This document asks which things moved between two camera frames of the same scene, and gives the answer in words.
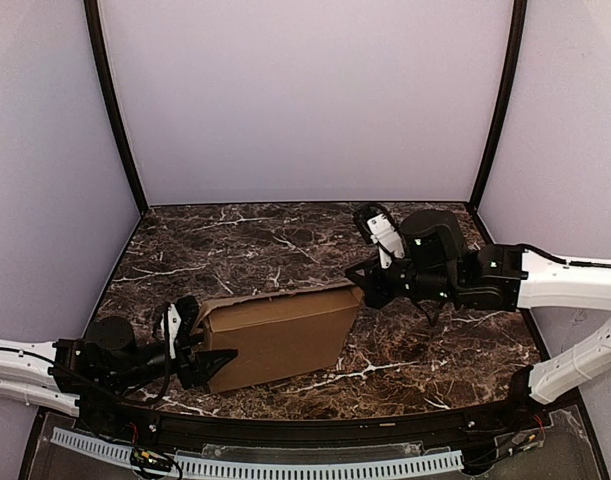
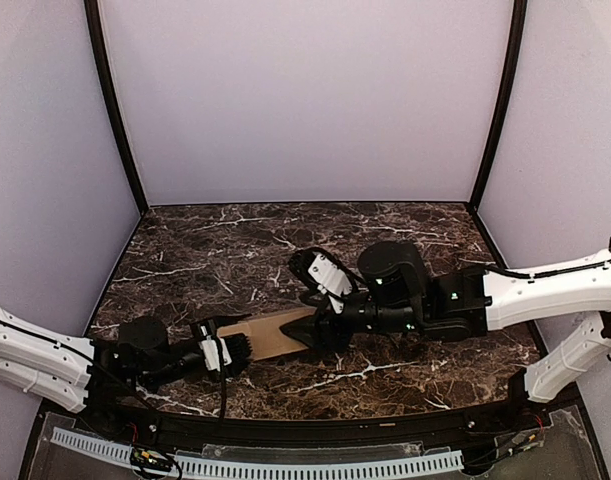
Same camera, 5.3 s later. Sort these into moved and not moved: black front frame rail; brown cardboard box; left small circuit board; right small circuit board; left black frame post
Moved: brown cardboard box
Not moved: left black frame post; right small circuit board; black front frame rail; left small circuit board
